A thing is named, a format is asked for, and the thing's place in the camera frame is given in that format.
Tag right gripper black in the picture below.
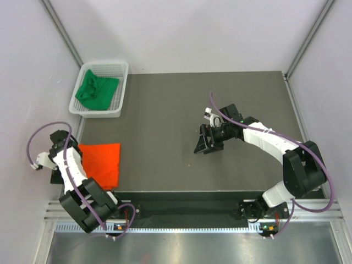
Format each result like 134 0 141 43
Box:
194 124 232 155

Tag orange t shirt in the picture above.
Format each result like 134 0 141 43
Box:
79 143 121 190

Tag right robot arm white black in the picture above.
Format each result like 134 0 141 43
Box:
194 104 327 218

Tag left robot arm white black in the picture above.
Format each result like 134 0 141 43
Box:
30 130 125 233

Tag white plastic basket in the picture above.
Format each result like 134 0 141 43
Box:
69 60 129 118

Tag green t shirt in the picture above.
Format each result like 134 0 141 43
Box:
75 70 119 111

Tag aluminium front rail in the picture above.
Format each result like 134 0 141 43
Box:
43 199 346 223

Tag white slotted cable duct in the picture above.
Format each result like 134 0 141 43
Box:
54 222 278 234

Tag aluminium frame post right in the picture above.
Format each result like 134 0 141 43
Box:
283 0 337 81

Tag aluminium frame post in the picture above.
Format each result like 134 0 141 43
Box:
283 0 337 81
39 0 83 68

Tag aluminium frame post left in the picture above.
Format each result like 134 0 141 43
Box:
39 0 83 68

